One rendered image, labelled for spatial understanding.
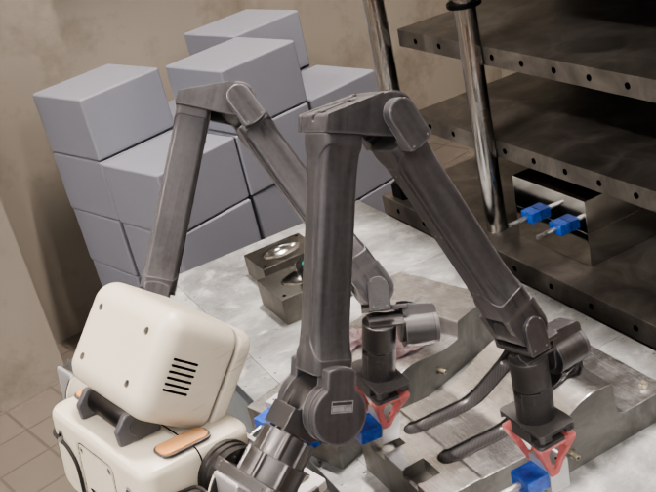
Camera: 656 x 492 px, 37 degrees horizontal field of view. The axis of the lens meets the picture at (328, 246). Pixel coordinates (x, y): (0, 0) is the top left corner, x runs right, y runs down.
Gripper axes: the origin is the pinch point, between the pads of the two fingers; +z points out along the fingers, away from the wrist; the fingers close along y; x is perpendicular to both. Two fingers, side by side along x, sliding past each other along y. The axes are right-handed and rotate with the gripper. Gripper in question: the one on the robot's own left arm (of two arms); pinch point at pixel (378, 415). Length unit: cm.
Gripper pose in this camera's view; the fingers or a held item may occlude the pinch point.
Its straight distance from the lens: 171.9
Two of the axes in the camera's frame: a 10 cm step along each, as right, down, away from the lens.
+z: 0.2, 8.8, 4.8
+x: -8.7, 2.5, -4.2
